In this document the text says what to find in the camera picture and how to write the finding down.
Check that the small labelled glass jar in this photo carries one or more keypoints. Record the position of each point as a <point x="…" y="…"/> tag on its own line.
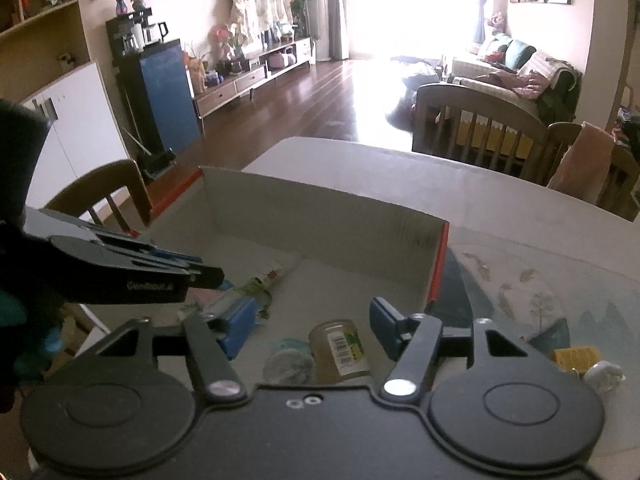
<point x="340" y="350"/>

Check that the grey curtain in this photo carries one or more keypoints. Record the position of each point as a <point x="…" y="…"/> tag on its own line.
<point x="483" y="0"/>
<point x="341" y="10"/>

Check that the dark wooden chair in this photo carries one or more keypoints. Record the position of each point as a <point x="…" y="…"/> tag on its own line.
<point x="100" y="185"/>

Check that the red cardboard box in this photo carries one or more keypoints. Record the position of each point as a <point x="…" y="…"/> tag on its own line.
<point x="325" y="220"/>

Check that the pink cloth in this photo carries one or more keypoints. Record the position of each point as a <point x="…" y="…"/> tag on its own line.
<point x="585" y="160"/>

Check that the yellow rectangular box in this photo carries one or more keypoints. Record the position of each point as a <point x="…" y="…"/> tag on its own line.
<point x="575" y="357"/>

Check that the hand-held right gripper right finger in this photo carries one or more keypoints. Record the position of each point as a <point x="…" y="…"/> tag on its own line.
<point x="387" y="325"/>

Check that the white green marker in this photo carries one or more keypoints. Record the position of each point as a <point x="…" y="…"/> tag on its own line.
<point x="265" y="280"/>

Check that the wooden tv cabinet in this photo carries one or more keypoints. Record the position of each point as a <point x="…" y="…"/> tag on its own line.
<point x="250" y="75"/>

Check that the cluttered bed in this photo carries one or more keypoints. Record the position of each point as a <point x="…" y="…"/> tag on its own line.
<point x="630" y="127"/>

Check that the white round container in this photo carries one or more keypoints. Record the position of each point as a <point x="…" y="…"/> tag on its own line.
<point x="290" y="365"/>

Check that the teddy bear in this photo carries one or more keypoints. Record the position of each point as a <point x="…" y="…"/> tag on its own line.
<point x="497" y="22"/>

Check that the broom with dustpan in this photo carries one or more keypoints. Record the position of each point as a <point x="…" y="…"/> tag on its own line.
<point x="150" y="155"/>

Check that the hanging light clothes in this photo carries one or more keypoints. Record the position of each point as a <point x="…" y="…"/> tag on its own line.
<point x="260" y="2"/>

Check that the white correction tape dispenser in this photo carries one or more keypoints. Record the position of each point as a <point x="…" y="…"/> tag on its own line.
<point x="605" y="376"/>

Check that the blue beanbag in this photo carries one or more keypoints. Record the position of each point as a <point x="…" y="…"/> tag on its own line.
<point x="417" y="85"/>

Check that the blue fronted black cabinet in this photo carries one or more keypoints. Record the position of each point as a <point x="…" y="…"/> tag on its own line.
<point x="165" y="95"/>

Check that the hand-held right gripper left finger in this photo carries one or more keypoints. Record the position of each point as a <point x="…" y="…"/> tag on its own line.
<point x="237" y="325"/>

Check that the tall potted plant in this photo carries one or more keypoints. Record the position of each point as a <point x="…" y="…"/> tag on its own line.
<point x="306" y="0"/>

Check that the white standing air conditioner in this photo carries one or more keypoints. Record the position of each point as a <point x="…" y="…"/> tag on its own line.
<point x="316" y="10"/>

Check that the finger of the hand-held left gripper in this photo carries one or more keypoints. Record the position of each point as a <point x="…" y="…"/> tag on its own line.
<point x="150" y="282"/>
<point x="175" y="259"/>

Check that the wooden bookshelf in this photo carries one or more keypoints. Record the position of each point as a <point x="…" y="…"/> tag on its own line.
<point x="35" y="20"/>

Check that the pink flower arrangement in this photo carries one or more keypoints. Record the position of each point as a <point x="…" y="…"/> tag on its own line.
<point x="227" y="40"/>

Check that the mountain print table mat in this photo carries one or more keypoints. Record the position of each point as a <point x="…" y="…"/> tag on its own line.
<point x="540" y="300"/>

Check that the black coffee machine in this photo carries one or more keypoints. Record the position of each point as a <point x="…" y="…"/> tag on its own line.
<point x="135" y="32"/>

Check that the white cupboard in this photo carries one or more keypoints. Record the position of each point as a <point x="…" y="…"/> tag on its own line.
<point x="75" y="120"/>

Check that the slatted wooden chair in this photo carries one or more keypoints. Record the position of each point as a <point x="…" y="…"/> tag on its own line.
<point x="475" y="110"/>

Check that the beige sofa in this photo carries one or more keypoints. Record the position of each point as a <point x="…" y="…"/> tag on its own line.
<point x="520" y="70"/>

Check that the person's left hand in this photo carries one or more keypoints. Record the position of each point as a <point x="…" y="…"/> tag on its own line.
<point x="10" y="310"/>

